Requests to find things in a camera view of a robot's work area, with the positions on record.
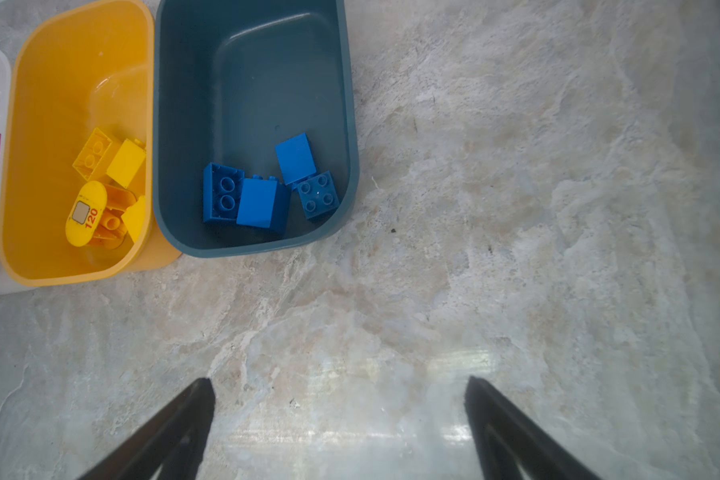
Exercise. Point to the blue small brick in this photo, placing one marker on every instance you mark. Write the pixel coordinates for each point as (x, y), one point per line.
(222, 188)

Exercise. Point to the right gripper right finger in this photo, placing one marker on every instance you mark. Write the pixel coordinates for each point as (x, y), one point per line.
(509, 444)

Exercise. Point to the yellow brick studs up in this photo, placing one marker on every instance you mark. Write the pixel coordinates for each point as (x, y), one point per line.
(96, 155)

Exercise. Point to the yellow brick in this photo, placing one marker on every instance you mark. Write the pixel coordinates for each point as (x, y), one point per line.
(128, 163)
(133, 218)

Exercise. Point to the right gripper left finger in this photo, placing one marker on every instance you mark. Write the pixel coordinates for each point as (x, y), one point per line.
(170, 445)

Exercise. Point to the dark teal plastic bin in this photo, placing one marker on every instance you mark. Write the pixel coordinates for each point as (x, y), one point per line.
(233, 80)

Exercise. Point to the yellow plastic bin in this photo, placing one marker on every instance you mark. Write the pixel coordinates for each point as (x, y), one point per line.
(89, 68)

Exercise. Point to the yellow curved lego piece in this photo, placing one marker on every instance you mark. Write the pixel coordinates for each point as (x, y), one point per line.
(83, 225)

